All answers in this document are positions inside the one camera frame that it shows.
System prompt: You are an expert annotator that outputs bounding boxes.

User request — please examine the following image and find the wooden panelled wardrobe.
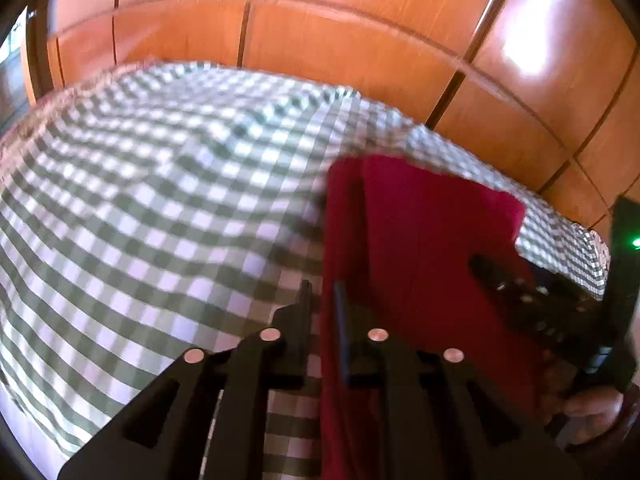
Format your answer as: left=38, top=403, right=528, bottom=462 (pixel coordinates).
left=22, top=0, right=640, bottom=233

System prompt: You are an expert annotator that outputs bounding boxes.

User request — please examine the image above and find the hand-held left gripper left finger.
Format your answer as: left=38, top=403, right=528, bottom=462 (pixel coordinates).
left=57, top=280, right=321, bottom=480

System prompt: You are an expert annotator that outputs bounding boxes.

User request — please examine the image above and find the green white checkered bedsheet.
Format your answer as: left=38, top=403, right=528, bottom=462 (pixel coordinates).
left=0, top=61, right=612, bottom=480

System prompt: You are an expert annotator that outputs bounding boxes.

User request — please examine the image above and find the red long-sleeved shirt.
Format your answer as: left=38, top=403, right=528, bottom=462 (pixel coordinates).
left=320, top=154, right=556, bottom=480

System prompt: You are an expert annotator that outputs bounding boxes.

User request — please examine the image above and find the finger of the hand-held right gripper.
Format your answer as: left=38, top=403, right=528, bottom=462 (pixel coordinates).
left=469, top=255, right=608, bottom=367

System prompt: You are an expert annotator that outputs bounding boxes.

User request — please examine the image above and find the floral patterned cloth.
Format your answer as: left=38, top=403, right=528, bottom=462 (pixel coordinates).
left=0, top=62, right=151, bottom=181

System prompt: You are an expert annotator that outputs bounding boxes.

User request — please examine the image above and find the person's right hand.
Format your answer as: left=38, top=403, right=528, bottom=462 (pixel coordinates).
left=541, top=366, right=632, bottom=445

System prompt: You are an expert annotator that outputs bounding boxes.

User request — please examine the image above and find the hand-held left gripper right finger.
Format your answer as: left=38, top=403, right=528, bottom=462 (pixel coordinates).
left=332, top=281, right=583, bottom=480

